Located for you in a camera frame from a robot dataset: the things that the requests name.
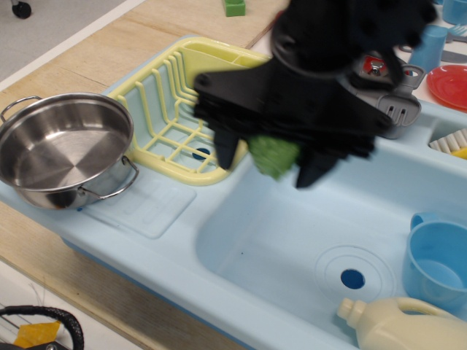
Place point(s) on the red plastic plate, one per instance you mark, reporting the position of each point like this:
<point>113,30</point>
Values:
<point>448,86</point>

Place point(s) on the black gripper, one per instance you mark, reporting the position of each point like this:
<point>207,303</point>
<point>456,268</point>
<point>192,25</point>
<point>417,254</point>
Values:
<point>299,95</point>

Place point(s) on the blue plastic mug in sink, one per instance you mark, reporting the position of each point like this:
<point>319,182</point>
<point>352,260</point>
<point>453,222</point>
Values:
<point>434,267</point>

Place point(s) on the white scrub brush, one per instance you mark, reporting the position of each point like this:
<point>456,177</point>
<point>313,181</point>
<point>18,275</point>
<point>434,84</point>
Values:
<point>452,144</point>

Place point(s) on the green plastic block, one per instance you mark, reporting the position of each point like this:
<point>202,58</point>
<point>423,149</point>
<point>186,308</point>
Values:
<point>234,8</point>

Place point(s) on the yellow dish rack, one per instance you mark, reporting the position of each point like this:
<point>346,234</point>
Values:
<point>160,97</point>

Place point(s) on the yellow tape piece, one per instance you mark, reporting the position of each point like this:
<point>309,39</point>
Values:
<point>30,335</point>

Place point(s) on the blue cup top right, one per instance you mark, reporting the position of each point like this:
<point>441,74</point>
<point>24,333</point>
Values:
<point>454,11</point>

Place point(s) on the green toy squash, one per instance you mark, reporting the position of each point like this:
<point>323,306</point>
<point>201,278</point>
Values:
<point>272,156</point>

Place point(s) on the stainless steel pot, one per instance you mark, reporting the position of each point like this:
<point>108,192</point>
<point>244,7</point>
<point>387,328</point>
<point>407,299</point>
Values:
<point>68,151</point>

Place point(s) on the blue plastic cup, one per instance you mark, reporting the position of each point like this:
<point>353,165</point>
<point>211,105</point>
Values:
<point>427,55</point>

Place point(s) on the light blue toy sink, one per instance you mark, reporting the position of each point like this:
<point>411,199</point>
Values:
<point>262,261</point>

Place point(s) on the cream detergent bottle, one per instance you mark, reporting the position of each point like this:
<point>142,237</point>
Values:
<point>402,323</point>

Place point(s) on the black caster wheel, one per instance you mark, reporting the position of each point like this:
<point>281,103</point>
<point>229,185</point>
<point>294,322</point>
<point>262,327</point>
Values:
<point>21,9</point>

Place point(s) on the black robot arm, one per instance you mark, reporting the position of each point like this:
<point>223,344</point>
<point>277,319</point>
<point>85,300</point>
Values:
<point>406,19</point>

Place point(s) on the grey toy faucet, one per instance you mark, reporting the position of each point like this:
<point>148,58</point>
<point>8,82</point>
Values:
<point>398,104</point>

